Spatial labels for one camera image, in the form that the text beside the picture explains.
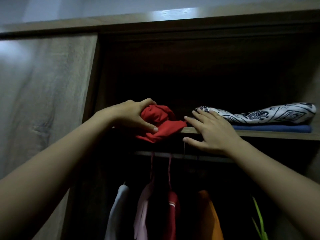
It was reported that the person's left hand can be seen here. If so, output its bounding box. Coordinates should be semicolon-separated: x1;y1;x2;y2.
107;98;159;134

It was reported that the person's right hand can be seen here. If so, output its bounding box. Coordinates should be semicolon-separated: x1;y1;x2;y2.
182;108;241;156

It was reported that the red cloth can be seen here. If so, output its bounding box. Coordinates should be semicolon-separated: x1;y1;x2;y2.
136;105;187;143

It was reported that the person's right forearm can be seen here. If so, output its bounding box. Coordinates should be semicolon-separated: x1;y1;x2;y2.
226;138;320;240

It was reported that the person's left forearm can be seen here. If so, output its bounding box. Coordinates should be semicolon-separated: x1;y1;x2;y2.
0;110;115;240

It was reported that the wooden wardrobe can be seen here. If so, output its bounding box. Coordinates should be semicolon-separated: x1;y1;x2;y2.
0;0;320;240

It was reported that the red hanger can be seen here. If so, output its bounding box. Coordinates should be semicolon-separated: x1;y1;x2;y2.
167;153;173;192

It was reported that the pink hanger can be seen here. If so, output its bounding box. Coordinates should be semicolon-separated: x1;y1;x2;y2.
149;152;155;184

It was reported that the wooden wardrobe shelf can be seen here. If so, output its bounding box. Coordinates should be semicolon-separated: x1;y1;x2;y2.
179;127;320;141

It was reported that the white black patterned folded cloth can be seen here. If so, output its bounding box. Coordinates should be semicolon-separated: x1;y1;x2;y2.
196;102;317;125

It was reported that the blue folded cloth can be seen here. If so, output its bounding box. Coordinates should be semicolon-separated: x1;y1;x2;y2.
231;125;312;134

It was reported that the red hanging garment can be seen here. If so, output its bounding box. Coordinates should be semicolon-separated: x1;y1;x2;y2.
162;191;180;240

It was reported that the orange hanging garment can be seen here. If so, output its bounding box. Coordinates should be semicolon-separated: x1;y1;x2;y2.
196;190;224;240

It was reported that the pink hanging garment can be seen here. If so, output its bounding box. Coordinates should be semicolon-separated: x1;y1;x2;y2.
133;182;155;240

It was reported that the white hanging garment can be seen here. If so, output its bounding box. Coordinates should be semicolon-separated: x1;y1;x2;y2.
104;184;130;240

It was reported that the green hanger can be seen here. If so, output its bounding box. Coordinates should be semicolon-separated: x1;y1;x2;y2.
251;196;269;240

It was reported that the wooden wardrobe sliding door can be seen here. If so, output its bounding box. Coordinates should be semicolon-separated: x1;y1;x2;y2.
0;33;98;240

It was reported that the metal hanging rail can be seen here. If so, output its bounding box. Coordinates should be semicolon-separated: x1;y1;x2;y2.
134;151;234;163

